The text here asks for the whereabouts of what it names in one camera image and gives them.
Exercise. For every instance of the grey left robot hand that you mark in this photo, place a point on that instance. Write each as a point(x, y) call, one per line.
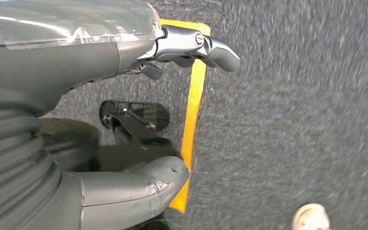
point(60, 63)

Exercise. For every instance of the black robot foot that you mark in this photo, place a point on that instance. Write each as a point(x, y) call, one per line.
point(123, 152)

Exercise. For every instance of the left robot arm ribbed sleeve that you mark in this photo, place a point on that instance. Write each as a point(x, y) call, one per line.
point(6, 165)

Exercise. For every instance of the yellow floor tape square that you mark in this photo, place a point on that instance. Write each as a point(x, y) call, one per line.
point(192, 127)

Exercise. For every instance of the person's foot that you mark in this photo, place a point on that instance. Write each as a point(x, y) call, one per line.
point(311, 219)

